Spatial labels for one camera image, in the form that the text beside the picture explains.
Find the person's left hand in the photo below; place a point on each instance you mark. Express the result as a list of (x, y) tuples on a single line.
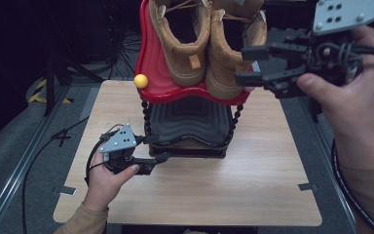
[(105, 185)]

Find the metal floor rail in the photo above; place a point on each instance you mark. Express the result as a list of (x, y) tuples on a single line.
[(321, 169), (13, 175)]

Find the black tripod stand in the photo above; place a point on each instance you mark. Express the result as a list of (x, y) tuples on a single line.
[(49, 87)]

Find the yellow ball knob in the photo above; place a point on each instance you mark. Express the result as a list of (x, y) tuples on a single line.
[(141, 81)]

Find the person's right hand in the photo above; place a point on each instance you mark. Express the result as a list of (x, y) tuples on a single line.
[(357, 123)]

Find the red and black shoe rack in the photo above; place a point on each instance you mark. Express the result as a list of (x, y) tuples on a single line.
[(162, 81)]

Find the tan leather boot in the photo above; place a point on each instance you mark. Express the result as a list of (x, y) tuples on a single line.
[(181, 61), (224, 65)]

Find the yellow and black floor tape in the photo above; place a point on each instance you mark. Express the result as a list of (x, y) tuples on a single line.
[(34, 96)]

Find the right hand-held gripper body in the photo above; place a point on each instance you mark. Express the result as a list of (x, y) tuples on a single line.
[(341, 13)]

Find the black tape mark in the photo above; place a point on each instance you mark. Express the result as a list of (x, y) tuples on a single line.
[(61, 137)]

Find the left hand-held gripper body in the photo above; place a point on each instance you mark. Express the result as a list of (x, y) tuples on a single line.
[(120, 141)]

